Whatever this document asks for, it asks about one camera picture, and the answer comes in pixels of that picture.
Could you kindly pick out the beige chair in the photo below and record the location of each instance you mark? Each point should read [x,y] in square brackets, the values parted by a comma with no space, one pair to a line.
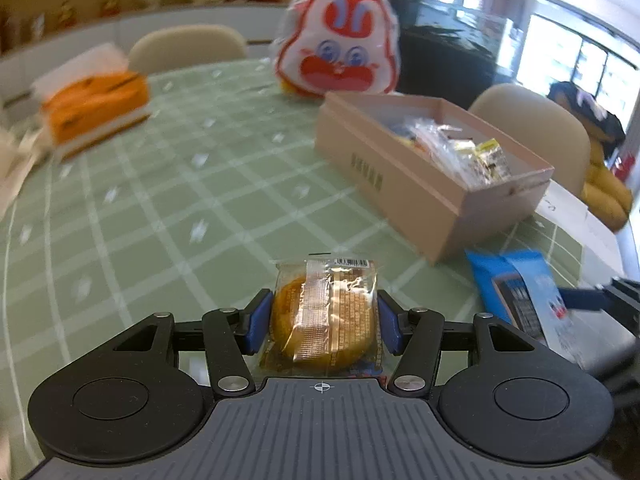
[540,125]
[190,47]

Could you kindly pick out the black fish tank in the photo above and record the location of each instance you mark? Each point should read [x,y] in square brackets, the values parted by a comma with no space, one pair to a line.
[440,60]

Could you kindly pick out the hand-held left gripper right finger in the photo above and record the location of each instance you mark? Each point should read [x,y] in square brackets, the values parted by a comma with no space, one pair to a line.
[389,325]

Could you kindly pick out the white red rabbit bag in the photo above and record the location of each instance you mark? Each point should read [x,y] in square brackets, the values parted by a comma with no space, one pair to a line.
[335,45]

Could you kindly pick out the yellow candy packet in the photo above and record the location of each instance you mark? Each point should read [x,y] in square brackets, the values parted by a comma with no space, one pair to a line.
[492,160]

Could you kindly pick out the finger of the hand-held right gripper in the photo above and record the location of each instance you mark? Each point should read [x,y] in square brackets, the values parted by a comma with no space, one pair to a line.
[582,299]

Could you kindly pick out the pink cardboard box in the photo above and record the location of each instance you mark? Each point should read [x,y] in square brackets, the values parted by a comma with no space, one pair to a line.
[380,180]

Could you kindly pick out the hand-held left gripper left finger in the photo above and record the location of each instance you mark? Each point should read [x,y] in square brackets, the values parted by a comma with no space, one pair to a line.
[257,320]

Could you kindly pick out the orange tissue box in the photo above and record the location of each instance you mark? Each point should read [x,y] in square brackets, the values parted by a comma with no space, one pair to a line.
[95,105]

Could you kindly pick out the green checked tablecloth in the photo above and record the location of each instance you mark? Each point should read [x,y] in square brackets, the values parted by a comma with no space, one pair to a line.
[175,210]

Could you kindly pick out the cream scalloped cloth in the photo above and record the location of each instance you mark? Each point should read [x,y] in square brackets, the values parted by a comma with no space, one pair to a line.
[15,170]

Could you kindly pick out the white paper sheet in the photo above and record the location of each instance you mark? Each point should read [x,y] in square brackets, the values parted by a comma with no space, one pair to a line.
[575,215]

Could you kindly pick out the dark blue clothes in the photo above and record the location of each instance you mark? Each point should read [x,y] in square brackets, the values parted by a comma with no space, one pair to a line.
[590,115]

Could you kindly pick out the clear snack packet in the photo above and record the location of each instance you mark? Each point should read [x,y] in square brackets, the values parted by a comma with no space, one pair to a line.
[445,150]

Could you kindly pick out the white cabinet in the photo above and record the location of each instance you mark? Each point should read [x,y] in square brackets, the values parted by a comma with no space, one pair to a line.
[60,45]

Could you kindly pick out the large blue snack packet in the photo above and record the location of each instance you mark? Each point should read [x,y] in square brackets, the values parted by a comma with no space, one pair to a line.
[500,270]

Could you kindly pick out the orange cake packet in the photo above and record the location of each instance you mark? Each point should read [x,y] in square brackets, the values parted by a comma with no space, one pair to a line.
[325,320]

